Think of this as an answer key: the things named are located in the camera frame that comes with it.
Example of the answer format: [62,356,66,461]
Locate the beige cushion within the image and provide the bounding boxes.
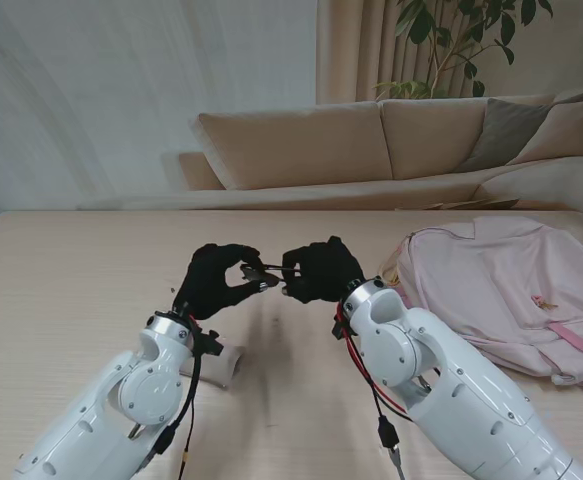
[508,92,583,166]

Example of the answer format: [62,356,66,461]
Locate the tall green houseplant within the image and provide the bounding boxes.
[373,0,555,101]

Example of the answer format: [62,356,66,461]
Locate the beige curtain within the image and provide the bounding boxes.
[315,0,492,106]

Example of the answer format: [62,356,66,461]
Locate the grey cushion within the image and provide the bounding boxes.
[463,98,555,174]

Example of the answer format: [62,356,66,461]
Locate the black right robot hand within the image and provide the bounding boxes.
[280,235,367,305]

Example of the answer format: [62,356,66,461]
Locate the pink backpack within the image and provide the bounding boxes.
[378,215,583,394]

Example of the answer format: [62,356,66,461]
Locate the dark sunglasses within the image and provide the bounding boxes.
[239,259,302,291]

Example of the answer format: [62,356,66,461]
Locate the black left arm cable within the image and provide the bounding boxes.
[155,324,207,480]

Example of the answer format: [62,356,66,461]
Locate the red black right arm cable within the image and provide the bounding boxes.
[335,304,417,480]

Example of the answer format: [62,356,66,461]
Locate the grey-beige fabric pouch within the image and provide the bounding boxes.
[178,342,245,390]

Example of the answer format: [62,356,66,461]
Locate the beige sofa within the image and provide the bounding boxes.
[178,84,583,226]

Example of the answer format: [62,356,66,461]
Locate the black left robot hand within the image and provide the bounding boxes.
[172,243,280,321]

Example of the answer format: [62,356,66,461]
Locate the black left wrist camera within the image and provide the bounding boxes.
[195,329,222,357]

